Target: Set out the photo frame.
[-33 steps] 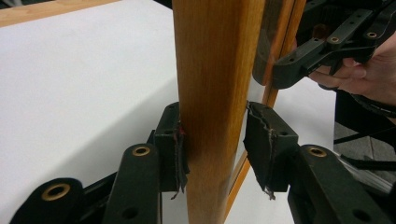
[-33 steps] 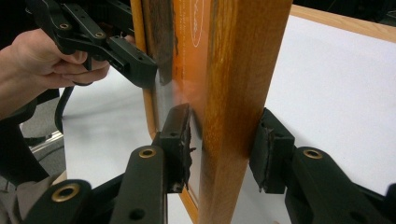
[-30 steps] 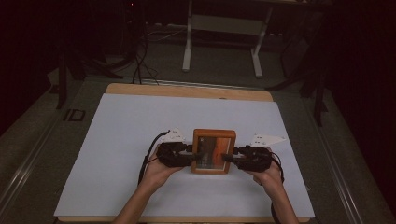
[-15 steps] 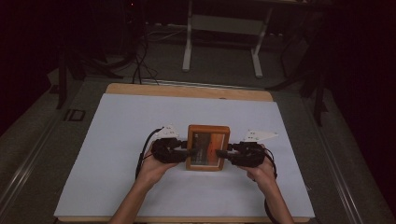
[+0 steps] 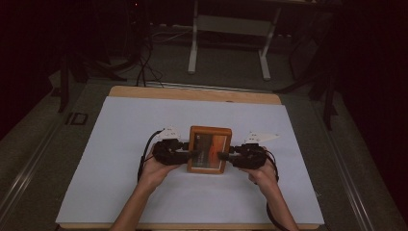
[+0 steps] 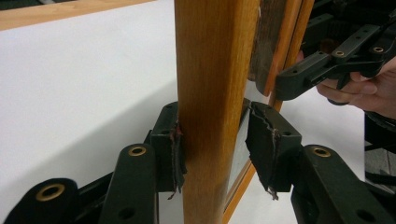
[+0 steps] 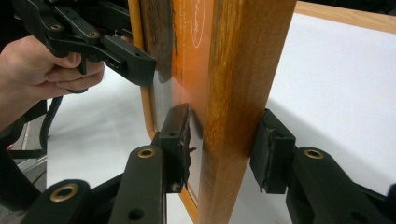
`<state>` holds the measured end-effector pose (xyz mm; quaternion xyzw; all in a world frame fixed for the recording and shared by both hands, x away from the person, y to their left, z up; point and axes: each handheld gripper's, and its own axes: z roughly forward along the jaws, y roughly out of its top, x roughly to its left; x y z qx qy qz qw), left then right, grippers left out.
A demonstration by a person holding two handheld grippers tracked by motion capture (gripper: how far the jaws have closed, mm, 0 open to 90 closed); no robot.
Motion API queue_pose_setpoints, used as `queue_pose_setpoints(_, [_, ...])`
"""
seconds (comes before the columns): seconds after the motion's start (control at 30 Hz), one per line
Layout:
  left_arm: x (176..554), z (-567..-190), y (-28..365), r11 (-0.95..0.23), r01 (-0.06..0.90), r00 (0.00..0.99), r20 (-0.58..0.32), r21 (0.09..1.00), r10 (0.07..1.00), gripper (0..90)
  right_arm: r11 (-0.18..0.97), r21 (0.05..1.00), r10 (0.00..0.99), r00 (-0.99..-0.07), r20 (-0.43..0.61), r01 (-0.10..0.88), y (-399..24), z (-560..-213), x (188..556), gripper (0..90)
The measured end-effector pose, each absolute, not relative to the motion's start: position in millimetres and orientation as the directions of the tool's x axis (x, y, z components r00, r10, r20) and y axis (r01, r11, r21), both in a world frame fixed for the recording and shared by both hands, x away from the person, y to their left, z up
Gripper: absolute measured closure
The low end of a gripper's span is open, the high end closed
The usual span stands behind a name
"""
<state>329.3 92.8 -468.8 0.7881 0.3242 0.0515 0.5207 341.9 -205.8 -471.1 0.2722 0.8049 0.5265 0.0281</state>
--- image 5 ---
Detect metal floor rail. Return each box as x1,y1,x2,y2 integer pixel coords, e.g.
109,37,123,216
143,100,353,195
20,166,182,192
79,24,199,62
0,118,65,222
312,105,377,231

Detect person's left hand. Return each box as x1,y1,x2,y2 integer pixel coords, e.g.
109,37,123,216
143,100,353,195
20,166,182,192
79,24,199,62
138,152,183,194

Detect black metal stand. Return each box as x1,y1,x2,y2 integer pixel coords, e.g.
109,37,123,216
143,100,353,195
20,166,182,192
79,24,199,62
274,73,339,131

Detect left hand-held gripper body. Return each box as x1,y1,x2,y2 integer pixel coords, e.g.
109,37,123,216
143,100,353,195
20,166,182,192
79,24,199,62
151,125,191,167

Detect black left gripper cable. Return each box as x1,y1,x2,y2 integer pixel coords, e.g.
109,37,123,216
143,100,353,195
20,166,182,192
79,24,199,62
137,129,166,185

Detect person's right hand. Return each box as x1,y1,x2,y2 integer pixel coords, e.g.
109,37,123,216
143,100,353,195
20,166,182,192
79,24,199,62
239,146,281,194

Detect white table mat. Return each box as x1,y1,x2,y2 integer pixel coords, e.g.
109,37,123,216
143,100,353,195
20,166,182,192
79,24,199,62
55,95,325,225

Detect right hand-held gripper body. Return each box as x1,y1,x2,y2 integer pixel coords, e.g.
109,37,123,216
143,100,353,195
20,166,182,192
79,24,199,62
228,131,281,170

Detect black floor socket plate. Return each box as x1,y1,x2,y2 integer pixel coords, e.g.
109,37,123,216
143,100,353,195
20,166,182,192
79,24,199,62
64,112,89,126

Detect wooden picture frame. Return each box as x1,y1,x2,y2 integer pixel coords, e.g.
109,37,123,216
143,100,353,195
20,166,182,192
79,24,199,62
186,125,233,175

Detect white metal desk frame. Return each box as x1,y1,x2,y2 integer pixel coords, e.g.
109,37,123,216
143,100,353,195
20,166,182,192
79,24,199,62
187,0,284,81

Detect black floor cables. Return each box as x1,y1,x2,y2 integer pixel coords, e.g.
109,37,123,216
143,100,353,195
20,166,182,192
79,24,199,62
134,30,166,89

